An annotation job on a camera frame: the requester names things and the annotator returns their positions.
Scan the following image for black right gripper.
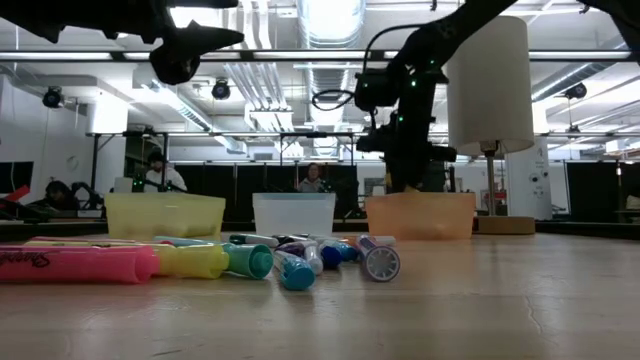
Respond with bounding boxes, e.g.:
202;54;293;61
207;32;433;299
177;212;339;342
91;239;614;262
355;112;457;194

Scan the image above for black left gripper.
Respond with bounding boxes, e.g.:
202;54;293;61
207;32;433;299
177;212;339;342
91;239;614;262
101;0;246;87

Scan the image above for purple Expo marker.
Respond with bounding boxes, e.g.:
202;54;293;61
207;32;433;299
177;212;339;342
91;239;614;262
355;234;402;283

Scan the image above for light blue fine-tip marker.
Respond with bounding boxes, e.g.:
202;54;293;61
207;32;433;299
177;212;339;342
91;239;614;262
335;241;360;263
273;249;317;292

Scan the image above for purple fine-tip marker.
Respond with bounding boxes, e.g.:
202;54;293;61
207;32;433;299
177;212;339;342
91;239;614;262
276;240;325;276

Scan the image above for green fine-tip marker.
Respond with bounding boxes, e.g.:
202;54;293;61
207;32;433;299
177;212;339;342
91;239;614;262
228;233;280;248

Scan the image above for teal highlighter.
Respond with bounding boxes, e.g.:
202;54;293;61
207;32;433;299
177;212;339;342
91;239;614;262
152;235;275;281

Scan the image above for pink highlighter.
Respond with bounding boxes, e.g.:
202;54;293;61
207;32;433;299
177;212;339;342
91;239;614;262
0;243;162;286

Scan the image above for orange translucent plastic bin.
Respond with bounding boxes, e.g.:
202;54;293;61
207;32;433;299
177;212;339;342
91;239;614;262
364;192;477;241

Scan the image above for black ceiling spotlight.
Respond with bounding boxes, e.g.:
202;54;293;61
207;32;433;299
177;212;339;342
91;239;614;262
42;87;65;110
564;82;589;101
210;78;232;101

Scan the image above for black overhead beam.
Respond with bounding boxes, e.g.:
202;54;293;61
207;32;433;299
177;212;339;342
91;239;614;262
0;48;640;63

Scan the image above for person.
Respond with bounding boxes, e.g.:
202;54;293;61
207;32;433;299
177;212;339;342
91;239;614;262
297;162;326;194
143;149;189;194
43;179;84;211

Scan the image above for white shade table lamp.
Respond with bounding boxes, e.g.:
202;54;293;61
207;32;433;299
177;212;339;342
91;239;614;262
442;15;536;236

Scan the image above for white column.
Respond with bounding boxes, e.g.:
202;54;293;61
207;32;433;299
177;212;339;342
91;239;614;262
504;137;554;222

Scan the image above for clear plastic bin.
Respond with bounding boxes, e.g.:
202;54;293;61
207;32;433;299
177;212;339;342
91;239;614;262
251;192;337;238

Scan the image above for black partition panels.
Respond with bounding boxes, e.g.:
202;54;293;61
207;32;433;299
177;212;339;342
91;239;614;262
172;163;359;222
564;160;640;224

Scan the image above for yellow translucent plastic bin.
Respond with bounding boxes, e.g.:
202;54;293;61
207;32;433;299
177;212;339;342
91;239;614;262
104;192;227;241

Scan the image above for black monitor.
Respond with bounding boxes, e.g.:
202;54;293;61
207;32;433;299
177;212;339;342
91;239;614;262
0;160;34;195

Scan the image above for red white object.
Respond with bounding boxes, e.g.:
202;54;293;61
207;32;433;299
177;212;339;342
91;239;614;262
0;184;32;205

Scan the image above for black background frame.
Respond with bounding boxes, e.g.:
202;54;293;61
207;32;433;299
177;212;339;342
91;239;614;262
88;130;357;221

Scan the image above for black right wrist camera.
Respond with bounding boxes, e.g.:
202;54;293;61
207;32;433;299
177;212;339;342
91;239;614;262
353;68;401;112

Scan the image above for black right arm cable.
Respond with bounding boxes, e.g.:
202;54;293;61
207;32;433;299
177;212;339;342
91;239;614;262
310;23;426;112

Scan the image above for black aluminium table frame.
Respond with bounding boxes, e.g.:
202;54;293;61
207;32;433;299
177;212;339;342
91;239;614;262
0;217;640;240

